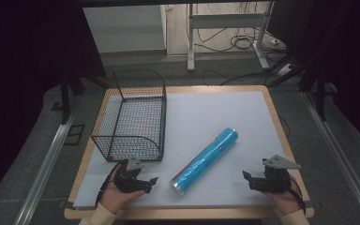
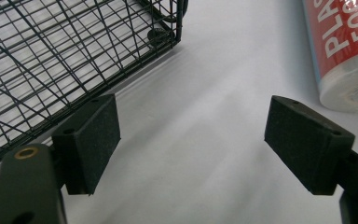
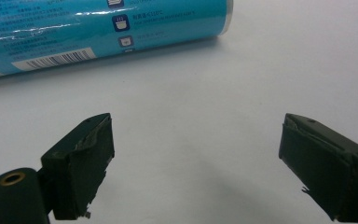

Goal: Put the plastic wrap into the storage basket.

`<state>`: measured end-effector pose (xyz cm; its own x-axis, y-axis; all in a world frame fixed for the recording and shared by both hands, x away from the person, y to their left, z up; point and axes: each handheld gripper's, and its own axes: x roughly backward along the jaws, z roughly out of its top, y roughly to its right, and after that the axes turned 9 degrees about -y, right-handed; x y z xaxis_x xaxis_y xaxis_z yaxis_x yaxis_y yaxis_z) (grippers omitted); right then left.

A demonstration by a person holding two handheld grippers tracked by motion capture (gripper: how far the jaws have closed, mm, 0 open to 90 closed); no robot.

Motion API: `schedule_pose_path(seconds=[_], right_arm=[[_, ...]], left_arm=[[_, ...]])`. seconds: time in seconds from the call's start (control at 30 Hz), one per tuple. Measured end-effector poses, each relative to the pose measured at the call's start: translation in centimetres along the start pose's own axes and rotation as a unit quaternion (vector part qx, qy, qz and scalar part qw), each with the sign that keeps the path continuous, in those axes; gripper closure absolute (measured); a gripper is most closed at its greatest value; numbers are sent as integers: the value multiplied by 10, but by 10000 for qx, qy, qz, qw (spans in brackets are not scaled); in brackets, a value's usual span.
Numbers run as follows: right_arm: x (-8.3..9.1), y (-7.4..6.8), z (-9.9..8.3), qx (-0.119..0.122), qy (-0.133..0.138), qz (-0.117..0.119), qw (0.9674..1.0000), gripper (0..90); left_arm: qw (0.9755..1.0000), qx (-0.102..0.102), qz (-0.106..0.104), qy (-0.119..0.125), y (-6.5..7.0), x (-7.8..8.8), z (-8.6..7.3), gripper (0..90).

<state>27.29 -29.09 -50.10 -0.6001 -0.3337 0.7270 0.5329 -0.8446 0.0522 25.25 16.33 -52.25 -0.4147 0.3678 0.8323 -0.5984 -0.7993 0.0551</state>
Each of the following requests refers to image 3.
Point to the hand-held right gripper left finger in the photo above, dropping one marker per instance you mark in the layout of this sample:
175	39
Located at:
74	168

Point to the blue cylindrical can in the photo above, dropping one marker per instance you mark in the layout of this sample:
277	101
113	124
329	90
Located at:
99	34

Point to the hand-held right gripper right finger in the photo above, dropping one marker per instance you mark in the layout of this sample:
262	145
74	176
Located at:
329	174

